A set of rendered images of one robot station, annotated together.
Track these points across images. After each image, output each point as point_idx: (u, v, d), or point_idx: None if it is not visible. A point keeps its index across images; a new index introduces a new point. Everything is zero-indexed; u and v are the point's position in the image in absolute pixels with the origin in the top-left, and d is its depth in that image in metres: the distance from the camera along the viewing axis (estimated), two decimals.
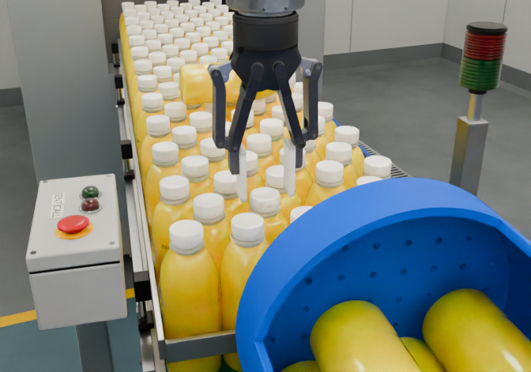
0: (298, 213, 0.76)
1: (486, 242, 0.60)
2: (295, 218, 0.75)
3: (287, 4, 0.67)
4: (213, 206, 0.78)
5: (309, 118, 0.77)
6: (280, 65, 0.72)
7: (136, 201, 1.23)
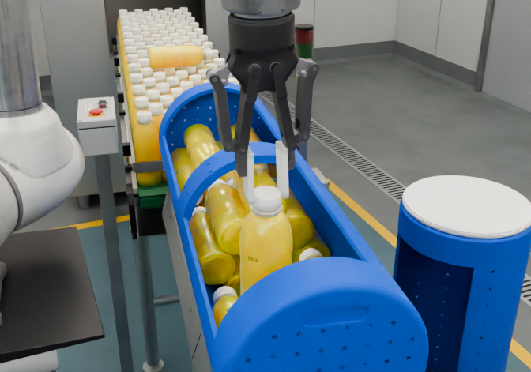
0: None
1: (255, 109, 1.56)
2: None
3: (283, 5, 0.67)
4: (156, 107, 1.74)
5: (302, 119, 0.77)
6: (277, 65, 0.72)
7: (126, 124, 2.20)
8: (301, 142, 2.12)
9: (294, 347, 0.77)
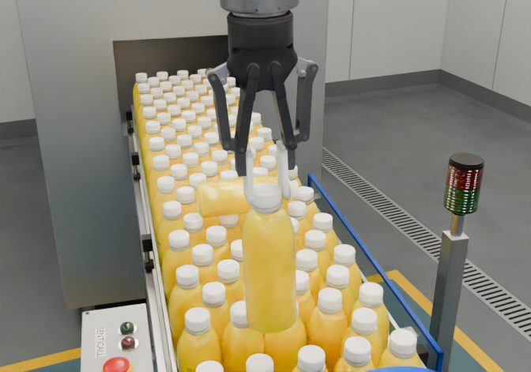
0: (304, 354, 0.90)
1: None
2: (302, 359, 0.89)
3: (280, 4, 0.67)
4: (272, 195, 0.79)
5: (301, 119, 0.76)
6: (276, 65, 0.72)
7: (156, 294, 1.38)
8: (445, 334, 1.30)
9: None
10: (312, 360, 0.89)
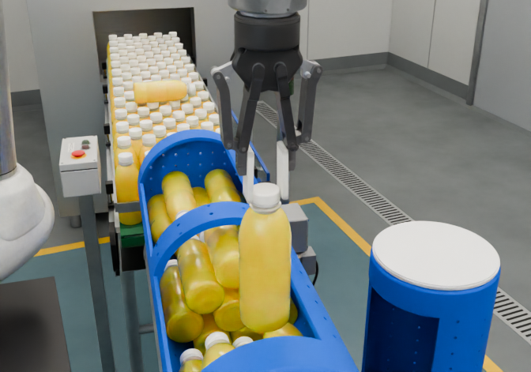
0: None
1: None
2: None
3: (289, 5, 0.67)
4: (271, 195, 0.79)
5: (303, 121, 0.77)
6: (281, 65, 0.72)
7: None
8: None
9: None
10: None
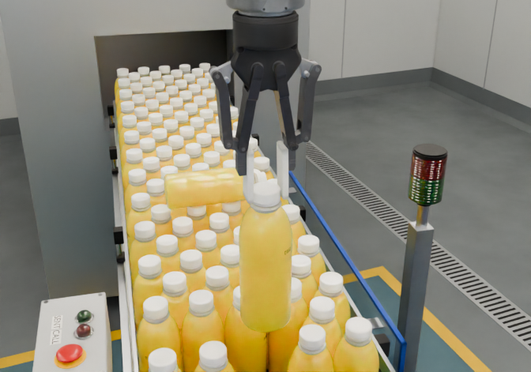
0: (257, 188, 0.80)
1: None
2: (254, 192, 0.79)
3: (287, 4, 0.67)
4: None
5: (303, 120, 0.77)
6: (280, 65, 0.72)
7: (126, 286, 1.38)
8: (412, 325, 1.30)
9: None
10: (265, 193, 0.79)
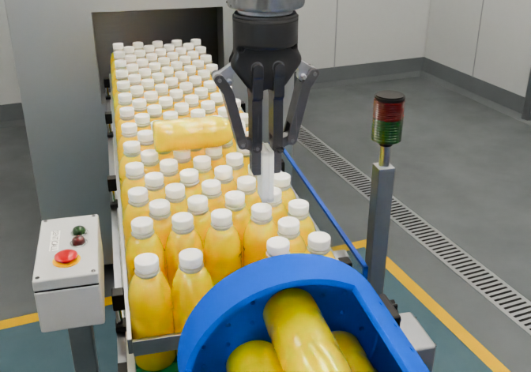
0: None
1: None
2: None
3: None
4: None
5: None
6: None
7: (119, 227, 1.52)
8: (378, 259, 1.44)
9: None
10: None
